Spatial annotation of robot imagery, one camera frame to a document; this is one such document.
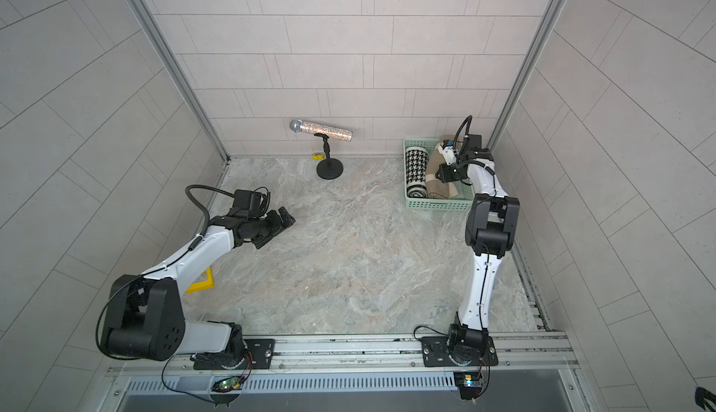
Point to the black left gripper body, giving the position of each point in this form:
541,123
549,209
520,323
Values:
263,228

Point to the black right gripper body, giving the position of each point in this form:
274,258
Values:
455,172

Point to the brown beige plaid blanket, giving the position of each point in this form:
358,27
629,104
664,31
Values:
437,189

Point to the black white houndstooth scarf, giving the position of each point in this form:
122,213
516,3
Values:
416,166

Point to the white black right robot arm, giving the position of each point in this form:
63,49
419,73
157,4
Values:
490,231

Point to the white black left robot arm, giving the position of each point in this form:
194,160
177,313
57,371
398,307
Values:
143,317

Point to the mint green plastic basket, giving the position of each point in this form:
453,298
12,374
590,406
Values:
461,203

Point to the yellow plastic tool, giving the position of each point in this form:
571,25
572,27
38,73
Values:
205,282

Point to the black microphone stand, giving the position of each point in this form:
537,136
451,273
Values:
329,168

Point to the glitter microphone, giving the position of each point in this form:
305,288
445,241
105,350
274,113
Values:
298,125

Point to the left green circuit board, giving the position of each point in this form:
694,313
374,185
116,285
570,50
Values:
226,385

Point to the green circuit board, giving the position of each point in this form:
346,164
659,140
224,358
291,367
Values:
470,385
226,385

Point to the right green circuit board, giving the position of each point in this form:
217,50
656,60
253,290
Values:
470,385

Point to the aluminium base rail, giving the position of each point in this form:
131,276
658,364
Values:
351,363

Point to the aluminium corner post right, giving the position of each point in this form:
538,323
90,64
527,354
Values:
541,36

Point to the aluminium corner post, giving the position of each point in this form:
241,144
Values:
541,36
158,42

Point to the aluminium corner post left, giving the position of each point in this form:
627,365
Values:
158,42

